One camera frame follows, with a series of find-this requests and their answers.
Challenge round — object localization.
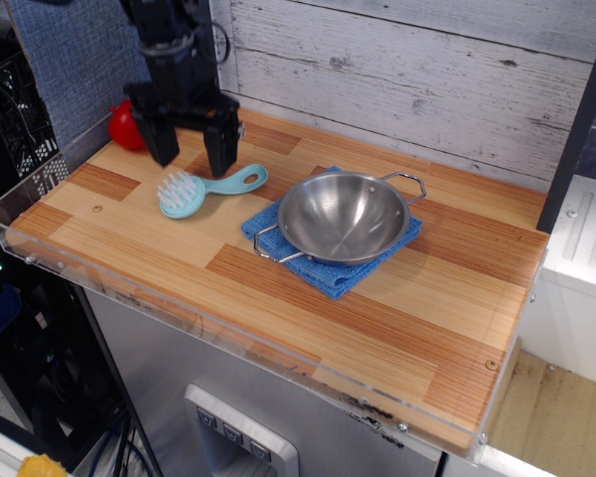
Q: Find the stainless steel pot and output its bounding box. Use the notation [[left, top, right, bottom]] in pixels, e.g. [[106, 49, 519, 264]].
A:
[[253, 171, 427, 265]]

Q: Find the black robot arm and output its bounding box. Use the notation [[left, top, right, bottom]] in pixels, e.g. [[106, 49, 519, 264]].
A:
[[121, 1, 241, 178]]

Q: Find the white toy sink unit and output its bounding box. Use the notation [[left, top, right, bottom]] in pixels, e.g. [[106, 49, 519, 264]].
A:
[[518, 176, 596, 382]]

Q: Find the black plastic crate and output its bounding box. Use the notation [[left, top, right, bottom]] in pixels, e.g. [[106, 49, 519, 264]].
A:
[[0, 41, 59, 183]]

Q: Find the light blue scrub brush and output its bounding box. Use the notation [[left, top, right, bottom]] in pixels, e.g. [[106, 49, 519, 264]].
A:
[[157, 164, 268, 220]]

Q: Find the red toy tomato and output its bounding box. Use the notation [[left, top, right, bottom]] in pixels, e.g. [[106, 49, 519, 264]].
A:
[[108, 99, 146, 150]]

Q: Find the dark grey right post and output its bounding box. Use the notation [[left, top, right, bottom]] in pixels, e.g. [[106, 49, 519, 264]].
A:
[[536, 59, 596, 234]]

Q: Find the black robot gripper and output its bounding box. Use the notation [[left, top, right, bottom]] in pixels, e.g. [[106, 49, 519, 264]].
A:
[[124, 42, 239, 178]]

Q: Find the blue folded cloth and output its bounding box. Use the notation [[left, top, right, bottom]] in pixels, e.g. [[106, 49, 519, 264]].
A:
[[241, 167, 423, 299]]

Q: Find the silver cabinet with dispenser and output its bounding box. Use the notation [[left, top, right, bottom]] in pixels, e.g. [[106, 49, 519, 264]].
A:
[[85, 291, 444, 476]]

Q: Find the clear acrylic table guard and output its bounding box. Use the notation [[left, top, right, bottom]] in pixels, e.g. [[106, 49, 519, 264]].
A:
[[0, 110, 547, 458]]

